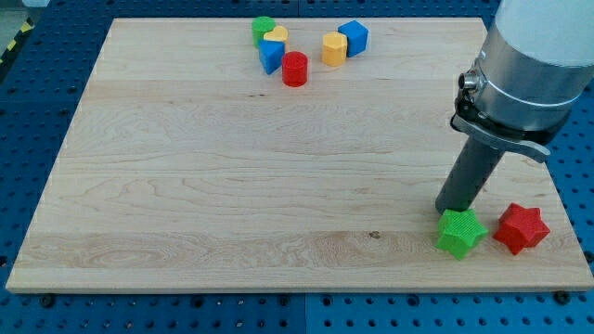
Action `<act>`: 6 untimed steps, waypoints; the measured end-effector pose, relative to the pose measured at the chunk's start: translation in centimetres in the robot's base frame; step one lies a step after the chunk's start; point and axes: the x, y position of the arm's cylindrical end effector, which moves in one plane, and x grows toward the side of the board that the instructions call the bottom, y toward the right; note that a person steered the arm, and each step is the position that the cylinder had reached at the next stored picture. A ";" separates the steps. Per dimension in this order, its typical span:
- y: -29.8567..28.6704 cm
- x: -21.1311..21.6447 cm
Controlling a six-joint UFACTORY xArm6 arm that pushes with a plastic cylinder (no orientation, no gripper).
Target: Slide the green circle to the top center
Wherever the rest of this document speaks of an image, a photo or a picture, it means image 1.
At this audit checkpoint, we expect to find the yellow hexagon block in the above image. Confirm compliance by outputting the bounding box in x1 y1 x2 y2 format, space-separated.
321 32 348 67

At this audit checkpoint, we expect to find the green cylinder block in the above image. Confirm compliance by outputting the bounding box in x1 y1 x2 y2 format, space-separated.
251 16 276 48

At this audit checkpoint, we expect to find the red cylinder block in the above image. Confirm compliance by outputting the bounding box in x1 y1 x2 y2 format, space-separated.
281 51 308 87

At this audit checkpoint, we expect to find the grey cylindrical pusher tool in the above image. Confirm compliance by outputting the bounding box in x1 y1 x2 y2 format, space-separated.
435 137 504 214

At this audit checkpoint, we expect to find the blue angular block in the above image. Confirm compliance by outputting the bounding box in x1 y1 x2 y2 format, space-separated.
259 39 285 75

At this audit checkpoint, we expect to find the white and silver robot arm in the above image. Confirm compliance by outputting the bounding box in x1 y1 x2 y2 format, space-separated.
451 0 593 162

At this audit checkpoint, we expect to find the green star block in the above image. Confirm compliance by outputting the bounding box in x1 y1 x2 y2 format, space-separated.
435 209 489 261

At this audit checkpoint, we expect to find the yellow heart block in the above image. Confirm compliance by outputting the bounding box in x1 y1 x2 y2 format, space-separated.
264 25 290 45

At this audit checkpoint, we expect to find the red star block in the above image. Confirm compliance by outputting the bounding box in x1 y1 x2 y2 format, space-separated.
493 202 550 255

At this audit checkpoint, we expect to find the blue cube block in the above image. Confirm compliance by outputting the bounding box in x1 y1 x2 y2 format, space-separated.
338 20 368 58

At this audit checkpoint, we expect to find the light wooden board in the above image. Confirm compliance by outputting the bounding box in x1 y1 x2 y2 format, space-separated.
6 18 593 294

